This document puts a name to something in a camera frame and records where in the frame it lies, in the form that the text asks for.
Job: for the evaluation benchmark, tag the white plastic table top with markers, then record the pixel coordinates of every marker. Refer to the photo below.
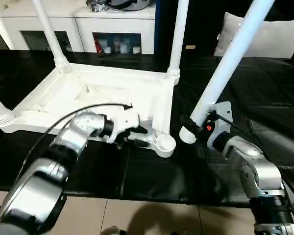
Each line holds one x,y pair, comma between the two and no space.
63,93

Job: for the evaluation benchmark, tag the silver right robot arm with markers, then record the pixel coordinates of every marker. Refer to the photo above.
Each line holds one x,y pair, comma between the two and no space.
255,166

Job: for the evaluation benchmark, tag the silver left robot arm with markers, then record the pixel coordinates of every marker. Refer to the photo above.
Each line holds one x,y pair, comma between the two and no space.
49,166

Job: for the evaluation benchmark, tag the grey cushion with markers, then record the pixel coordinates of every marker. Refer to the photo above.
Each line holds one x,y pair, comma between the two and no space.
284,39

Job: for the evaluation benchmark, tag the dark round appliance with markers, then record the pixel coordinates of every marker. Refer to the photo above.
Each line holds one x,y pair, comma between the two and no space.
125,4

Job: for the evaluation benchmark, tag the white glass-door cabinet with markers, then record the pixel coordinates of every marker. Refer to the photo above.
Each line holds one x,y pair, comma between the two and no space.
19,24

